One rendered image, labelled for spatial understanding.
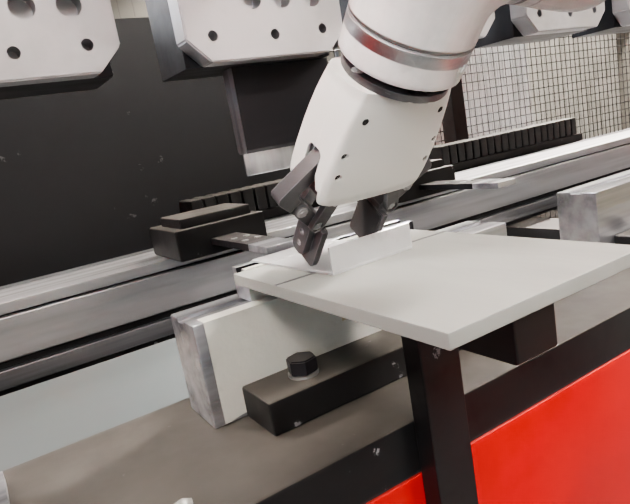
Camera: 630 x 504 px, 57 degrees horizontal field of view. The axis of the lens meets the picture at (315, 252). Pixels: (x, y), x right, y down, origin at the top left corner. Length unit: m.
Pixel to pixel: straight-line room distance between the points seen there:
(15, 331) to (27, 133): 0.37
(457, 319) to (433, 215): 0.68
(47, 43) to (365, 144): 0.23
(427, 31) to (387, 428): 0.29
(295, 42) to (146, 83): 0.55
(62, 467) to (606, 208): 0.71
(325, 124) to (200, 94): 0.69
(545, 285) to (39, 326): 0.56
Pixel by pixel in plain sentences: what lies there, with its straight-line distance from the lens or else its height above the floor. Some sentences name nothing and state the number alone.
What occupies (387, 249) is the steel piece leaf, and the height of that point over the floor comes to 1.01.
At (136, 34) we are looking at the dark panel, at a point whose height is 1.31.
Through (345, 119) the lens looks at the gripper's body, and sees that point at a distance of 0.38.
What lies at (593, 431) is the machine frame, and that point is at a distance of 0.68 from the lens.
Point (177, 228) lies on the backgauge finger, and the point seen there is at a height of 1.02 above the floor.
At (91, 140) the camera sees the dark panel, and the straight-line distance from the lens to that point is 1.01.
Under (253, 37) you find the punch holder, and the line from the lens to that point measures 0.51.
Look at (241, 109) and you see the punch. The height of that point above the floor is 1.14.
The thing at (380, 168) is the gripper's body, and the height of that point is 1.08.
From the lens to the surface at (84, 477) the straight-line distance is 0.53.
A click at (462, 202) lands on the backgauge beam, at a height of 0.95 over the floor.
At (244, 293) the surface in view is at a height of 0.98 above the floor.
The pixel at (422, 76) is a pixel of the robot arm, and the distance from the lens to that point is 0.37.
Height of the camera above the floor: 1.11
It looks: 11 degrees down
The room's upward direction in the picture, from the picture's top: 10 degrees counter-clockwise
